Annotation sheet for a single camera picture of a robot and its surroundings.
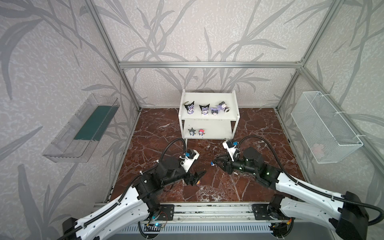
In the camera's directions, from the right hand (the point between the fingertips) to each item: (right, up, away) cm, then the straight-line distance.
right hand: (215, 154), depth 72 cm
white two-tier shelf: (-3, +19, 0) cm, 20 cm away
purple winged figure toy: (-1, +21, -3) cm, 21 cm away
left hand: (-6, -3, -4) cm, 8 cm away
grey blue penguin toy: (-12, +10, +10) cm, 19 cm away
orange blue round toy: (-9, -18, +9) cm, 22 cm away
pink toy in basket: (+51, +3, 0) cm, 51 cm away
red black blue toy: (-2, -5, 0) cm, 5 cm away
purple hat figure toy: (+4, +24, +1) cm, 24 cm away
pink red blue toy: (-7, +10, +10) cm, 16 cm away
